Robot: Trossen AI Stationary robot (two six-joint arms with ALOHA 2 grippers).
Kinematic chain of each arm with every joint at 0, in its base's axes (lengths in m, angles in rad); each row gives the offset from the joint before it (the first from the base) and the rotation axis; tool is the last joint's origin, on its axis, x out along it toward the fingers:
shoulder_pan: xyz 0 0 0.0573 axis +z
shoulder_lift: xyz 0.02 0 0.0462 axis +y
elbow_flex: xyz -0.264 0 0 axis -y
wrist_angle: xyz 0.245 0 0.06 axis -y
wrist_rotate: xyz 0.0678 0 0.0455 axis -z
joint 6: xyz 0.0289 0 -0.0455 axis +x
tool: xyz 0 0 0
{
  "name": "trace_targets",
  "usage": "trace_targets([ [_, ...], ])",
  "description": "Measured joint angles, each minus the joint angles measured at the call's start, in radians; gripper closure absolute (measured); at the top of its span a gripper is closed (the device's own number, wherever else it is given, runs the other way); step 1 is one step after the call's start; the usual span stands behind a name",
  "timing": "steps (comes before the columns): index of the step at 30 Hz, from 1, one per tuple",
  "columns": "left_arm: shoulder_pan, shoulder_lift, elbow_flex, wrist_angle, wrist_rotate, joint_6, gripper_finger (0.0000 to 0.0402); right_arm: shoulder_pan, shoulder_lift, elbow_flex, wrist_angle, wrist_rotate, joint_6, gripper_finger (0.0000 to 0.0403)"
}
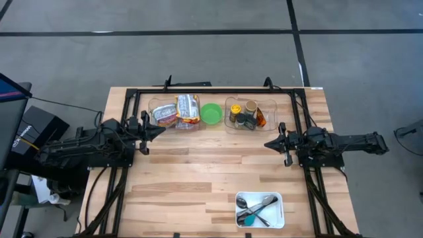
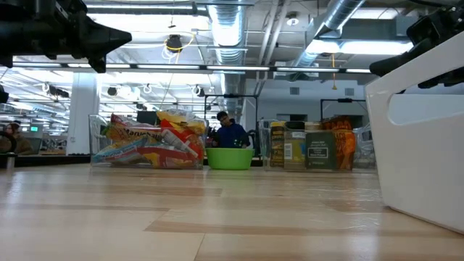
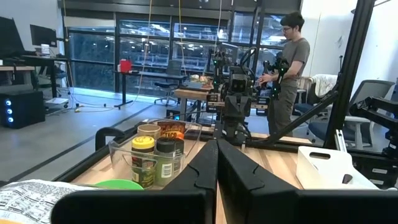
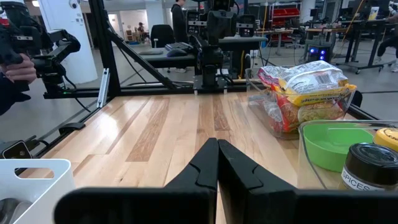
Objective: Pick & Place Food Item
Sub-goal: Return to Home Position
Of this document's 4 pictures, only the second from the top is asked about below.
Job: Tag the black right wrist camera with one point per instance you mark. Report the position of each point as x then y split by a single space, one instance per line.
424 30

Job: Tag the white pillar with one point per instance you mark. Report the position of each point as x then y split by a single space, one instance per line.
83 112

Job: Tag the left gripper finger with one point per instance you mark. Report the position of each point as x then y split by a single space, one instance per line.
105 47
105 32

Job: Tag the white plastic tray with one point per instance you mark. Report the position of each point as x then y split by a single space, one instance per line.
417 163

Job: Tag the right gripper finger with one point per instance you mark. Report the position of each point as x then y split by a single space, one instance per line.
442 78
391 63

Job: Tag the green plastic bowl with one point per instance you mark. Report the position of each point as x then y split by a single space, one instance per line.
230 159

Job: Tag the round ceiling sensor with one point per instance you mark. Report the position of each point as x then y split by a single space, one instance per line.
292 21

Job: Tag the black monitor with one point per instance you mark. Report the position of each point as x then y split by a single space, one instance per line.
146 117

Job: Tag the small black box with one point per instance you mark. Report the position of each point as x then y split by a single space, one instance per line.
320 150

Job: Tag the clear plastic bin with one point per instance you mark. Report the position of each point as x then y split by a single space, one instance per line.
364 152
95 134

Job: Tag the orange candy wrapper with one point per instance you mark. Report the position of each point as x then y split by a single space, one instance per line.
346 145

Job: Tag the person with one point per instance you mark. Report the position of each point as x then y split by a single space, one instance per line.
18 139
232 132

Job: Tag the silver round air duct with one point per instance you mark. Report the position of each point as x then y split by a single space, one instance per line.
326 21
228 32

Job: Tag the yellow red ramen packet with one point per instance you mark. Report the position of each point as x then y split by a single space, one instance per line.
119 152
185 143

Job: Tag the tan lid jar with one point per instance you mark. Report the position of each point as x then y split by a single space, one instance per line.
313 126

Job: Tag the long ceiling light strip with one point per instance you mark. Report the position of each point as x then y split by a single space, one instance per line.
235 67

